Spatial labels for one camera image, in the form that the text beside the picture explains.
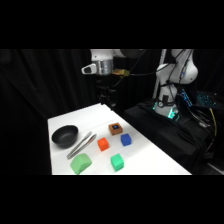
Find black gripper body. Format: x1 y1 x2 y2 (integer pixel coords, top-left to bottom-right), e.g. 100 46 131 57
96 75 117 101

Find brown block with blue top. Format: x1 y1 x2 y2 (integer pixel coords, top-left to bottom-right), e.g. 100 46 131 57
108 122 123 136

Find red block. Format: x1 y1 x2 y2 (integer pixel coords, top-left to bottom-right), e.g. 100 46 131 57
97 137 110 152

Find green block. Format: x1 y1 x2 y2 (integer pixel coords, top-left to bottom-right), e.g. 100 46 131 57
110 153 126 172

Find metal tongs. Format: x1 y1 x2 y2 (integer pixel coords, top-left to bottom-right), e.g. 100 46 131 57
66 131 98 160

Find black bowl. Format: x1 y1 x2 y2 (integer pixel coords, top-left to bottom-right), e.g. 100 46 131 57
51 124 80 149

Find black robot stand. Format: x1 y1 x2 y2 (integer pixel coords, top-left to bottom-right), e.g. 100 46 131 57
123 99 216 176

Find green rounded sponge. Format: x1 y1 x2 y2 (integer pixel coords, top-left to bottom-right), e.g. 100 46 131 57
69 153 93 175

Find blue lit device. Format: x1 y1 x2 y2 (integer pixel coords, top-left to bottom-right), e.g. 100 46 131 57
179 88 193 107

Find backlit keyboard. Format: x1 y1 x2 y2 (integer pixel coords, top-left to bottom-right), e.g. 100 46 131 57
195 91 220 108

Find yellow cable connector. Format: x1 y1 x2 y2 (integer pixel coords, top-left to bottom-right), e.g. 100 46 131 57
112 68 130 78

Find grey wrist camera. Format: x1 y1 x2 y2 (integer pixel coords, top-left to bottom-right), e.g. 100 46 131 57
81 63 98 76

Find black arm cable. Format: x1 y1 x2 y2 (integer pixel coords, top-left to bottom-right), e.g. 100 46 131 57
127 49 162 78

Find yellow cable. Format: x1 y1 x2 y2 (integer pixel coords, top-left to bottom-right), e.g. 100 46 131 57
209 107 218 138

